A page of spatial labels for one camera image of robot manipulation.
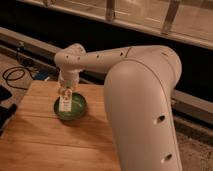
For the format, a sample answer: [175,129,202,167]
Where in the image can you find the black object at left edge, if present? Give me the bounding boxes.
[0,83,18,134]

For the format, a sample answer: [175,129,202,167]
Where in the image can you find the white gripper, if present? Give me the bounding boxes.
[58,70,79,95]

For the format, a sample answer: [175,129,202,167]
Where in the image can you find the green ceramic bowl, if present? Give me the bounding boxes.
[54,93,87,121]

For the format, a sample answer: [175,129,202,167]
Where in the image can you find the blue box on floor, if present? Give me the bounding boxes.
[34,70,49,80]

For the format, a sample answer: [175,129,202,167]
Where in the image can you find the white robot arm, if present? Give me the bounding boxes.
[54,44,182,171]

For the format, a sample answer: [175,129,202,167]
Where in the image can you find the white plastic bottle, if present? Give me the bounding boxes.
[59,82,72,112]

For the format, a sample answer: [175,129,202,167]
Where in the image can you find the grey floor rail beam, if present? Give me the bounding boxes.
[0,27,213,125]

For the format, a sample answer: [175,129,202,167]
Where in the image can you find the black coiled cable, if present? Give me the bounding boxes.
[2,65,37,90]

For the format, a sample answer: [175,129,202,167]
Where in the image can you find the metal railing frame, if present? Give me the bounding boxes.
[18,0,213,50]

